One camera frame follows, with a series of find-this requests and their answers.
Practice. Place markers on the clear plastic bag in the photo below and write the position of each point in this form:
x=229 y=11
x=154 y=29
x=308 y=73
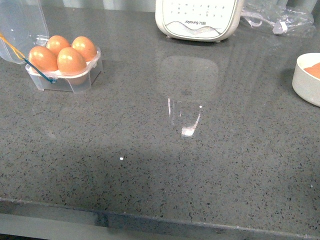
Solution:
x=280 y=20

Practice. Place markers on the white Joyoung blender appliance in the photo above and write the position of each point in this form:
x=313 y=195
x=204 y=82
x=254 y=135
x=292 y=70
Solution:
x=198 y=20

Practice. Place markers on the white round bowl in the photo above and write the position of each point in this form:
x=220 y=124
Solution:
x=306 y=85

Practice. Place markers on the clear plastic egg box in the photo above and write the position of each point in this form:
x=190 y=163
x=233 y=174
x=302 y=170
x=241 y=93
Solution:
x=23 y=24

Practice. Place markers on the yellow rubber band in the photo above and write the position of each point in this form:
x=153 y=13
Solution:
x=18 y=53

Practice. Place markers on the blue rubber band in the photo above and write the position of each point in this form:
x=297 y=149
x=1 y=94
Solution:
x=51 y=80

